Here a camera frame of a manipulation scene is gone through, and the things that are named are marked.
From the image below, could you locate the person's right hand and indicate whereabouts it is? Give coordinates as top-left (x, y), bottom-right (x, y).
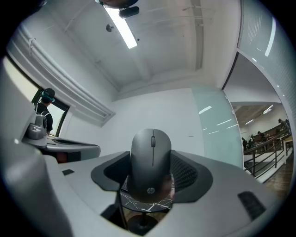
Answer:
top-left (165, 172), bottom-right (176, 201)

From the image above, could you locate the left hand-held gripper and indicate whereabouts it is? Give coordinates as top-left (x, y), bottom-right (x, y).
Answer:
top-left (22, 114), bottom-right (101, 164)

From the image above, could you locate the long ceiling light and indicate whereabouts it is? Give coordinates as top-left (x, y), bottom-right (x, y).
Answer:
top-left (104, 6), bottom-right (139, 50)

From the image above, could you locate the black metal railing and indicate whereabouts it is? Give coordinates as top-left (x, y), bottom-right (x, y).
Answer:
top-left (242, 131), bottom-right (292, 179)

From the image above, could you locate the black computer mouse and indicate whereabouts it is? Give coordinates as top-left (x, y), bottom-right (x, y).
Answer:
top-left (127, 128), bottom-right (173, 202)

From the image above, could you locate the black head-worn camera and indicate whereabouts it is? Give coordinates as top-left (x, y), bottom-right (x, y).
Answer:
top-left (118, 6), bottom-right (140, 19)

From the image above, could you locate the white linear air vent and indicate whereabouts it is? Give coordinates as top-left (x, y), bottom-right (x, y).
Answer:
top-left (12, 25), bottom-right (116, 128)

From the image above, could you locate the frosted glass wall panel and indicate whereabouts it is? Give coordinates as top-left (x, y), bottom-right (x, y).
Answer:
top-left (237, 0), bottom-right (296, 121)

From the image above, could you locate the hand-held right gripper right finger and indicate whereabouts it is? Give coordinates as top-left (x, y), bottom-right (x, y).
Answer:
top-left (159, 150), bottom-right (279, 237)

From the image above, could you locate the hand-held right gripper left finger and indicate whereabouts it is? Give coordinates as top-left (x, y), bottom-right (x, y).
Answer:
top-left (46, 150), bottom-right (139, 237)

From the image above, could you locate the black table pedestal base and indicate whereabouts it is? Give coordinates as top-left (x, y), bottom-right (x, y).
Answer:
top-left (127, 212), bottom-right (160, 236)

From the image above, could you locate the window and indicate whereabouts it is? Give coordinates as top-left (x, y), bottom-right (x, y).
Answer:
top-left (2, 55), bottom-right (70, 137)

